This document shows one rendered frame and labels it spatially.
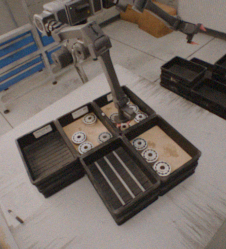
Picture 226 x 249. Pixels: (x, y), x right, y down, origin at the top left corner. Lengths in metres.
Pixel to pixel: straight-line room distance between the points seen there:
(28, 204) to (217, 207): 1.15
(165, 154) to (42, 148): 0.83
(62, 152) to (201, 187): 0.92
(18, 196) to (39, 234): 0.30
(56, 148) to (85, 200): 0.40
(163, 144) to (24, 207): 0.98
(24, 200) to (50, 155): 0.33
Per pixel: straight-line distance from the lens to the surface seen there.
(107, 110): 1.67
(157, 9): 1.42
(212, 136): 1.71
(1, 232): 2.43
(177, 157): 1.40
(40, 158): 1.54
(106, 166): 1.37
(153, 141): 1.46
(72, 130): 1.60
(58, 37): 1.37
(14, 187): 1.67
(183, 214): 1.39
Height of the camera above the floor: 2.00
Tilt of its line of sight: 48 degrees down
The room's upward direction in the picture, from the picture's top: 10 degrees counter-clockwise
